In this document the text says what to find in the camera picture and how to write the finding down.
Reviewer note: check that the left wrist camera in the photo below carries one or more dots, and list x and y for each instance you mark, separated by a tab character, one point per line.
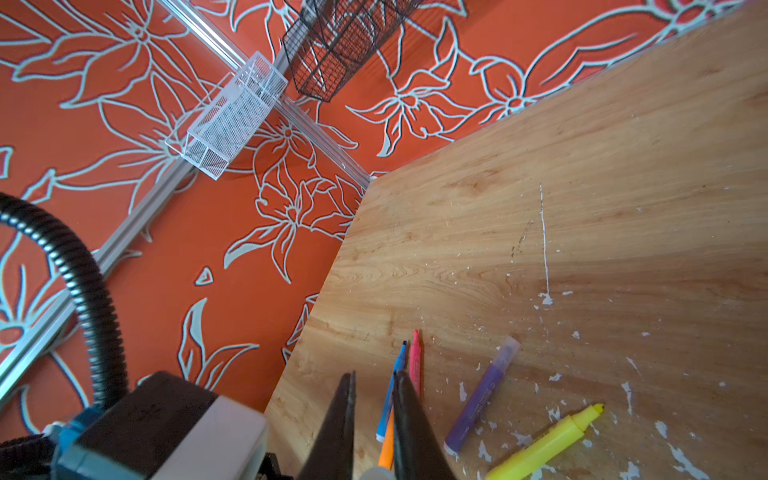
166	428

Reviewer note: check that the pink marker pen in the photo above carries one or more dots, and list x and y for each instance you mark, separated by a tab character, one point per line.
415	361

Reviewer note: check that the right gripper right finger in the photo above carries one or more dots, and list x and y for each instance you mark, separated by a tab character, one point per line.
417	454

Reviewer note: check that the yellow marker pen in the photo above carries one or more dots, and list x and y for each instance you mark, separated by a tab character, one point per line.
567	432

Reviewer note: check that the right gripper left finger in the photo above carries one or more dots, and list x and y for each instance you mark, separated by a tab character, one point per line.
332	455

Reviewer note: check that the white wire basket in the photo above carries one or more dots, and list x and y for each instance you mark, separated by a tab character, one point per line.
217	129

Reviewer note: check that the orange marker pen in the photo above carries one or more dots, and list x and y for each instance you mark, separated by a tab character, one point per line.
386	456

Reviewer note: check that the black wire basket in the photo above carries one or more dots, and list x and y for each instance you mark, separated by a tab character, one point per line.
331	40

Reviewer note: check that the blue marker pen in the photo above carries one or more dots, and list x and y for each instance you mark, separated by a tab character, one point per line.
399	364

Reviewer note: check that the purple marker pen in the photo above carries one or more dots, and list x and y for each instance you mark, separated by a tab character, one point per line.
480	397

